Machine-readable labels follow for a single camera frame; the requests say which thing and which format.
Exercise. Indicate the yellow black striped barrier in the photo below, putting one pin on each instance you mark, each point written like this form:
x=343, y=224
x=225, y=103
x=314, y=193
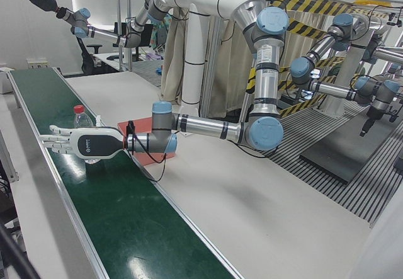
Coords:
x=308, y=3

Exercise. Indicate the black tripod leg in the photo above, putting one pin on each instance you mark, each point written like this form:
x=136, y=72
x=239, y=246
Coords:
x=12, y=253

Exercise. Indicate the beige curtain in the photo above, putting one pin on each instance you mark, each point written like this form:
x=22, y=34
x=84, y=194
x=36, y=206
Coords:
x=171, y=80

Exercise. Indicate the white office desk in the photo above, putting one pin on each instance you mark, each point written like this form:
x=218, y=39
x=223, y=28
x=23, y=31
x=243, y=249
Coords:
x=110, y=63

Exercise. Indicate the aluminium frame upright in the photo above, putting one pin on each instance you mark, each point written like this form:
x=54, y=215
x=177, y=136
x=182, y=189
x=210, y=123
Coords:
x=119, y=8

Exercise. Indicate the silver blue spare robot arm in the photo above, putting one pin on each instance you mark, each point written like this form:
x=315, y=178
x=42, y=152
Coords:
x=333, y=90
x=324, y=44

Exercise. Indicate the white spare robot column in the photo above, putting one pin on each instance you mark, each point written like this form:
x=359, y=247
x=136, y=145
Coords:
x=346, y=77

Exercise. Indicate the black floor platform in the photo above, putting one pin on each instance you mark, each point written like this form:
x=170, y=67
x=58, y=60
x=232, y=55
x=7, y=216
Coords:
x=346, y=156

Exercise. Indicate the clear water bottle red label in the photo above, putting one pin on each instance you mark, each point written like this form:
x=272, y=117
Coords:
x=82, y=120

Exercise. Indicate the aluminium bracket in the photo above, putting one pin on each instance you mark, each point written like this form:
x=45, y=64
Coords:
x=9, y=165

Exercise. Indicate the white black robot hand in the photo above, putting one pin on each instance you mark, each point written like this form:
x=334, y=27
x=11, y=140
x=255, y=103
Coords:
x=94, y=143

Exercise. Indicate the green conveyor belt aluminium frame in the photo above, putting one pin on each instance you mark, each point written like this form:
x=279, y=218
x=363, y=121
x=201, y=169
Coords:
x=126, y=216

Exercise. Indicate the black office monitor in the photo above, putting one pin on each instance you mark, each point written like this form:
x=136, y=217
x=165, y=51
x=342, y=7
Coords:
x=145, y=41

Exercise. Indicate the pink plastic basket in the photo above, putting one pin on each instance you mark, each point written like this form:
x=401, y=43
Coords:
x=145, y=126

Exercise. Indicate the black spare end effector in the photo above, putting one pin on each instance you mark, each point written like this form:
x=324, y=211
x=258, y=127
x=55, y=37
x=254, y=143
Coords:
x=368, y=121

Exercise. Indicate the white wall socket strip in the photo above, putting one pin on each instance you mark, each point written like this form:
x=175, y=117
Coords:
x=37, y=63

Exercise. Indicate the white robot torso column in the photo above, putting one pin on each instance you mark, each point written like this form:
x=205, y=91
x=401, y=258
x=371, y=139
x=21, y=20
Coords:
x=193, y=39

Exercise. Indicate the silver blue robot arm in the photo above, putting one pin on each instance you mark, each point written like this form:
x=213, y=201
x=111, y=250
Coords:
x=100, y=33
x=204, y=124

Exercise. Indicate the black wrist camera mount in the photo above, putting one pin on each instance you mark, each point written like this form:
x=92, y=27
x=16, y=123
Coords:
x=129, y=128

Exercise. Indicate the black office chair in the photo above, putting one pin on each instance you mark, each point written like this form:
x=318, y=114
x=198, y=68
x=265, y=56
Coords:
x=88, y=61

